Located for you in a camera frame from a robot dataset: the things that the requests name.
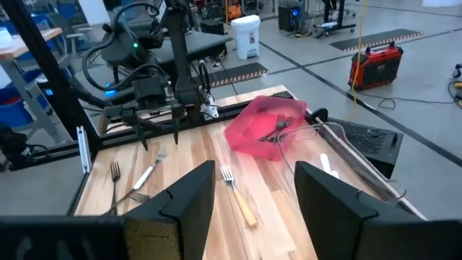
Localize yellow cable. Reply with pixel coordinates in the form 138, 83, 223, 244
350, 0, 368, 118

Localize white trash bin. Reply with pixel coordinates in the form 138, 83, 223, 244
230, 14, 262, 61

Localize white handled metal fork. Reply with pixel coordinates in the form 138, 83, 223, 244
131, 146, 167, 191
318, 152, 341, 181

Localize black computer tower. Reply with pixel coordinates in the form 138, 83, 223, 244
276, 3, 302, 33

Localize black arched clamp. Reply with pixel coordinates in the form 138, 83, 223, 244
309, 107, 329, 124

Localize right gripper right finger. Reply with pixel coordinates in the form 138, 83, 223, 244
295, 161, 462, 260

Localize dark grey table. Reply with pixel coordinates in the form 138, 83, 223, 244
151, 30, 234, 66

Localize hazard striped floor mat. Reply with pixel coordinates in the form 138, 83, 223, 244
200, 61, 271, 89
328, 27, 424, 53

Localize black cabled device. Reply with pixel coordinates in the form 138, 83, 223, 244
0, 122, 50, 170

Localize orange handled metal fork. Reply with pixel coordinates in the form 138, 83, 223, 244
219, 164, 260, 229

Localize red and black case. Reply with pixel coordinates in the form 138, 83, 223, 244
347, 40, 405, 92

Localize silver metal bracket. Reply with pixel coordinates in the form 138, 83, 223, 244
75, 125, 92, 175

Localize wooden desk grey legs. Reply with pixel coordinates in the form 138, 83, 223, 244
0, 27, 64, 145

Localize pink plastic bin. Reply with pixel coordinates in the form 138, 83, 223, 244
223, 94, 309, 163

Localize black wheeled stand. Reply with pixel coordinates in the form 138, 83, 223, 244
312, 0, 358, 39

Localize black floor cable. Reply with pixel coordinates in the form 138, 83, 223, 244
355, 90, 452, 111

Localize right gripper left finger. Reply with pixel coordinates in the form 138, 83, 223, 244
0, 161, 217, 260

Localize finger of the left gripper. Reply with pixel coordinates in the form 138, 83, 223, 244
170, 106, 182, 146
122, 111, 149, 152

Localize clear plastic bin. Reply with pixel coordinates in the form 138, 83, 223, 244
276, 121, 408, 215

